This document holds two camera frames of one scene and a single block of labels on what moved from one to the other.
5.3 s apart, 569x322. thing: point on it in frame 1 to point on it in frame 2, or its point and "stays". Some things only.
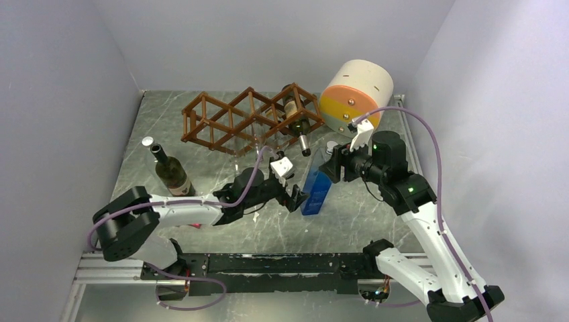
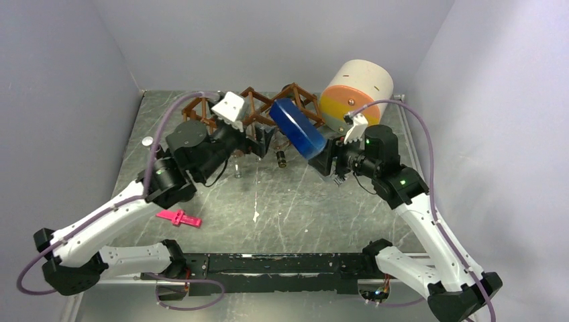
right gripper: (341, 155) stays
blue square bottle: (319, 184) to (296, 129)
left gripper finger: (297, 198) to (268, 133)
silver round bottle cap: (147, 141) stays
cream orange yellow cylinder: (353, 89) stays
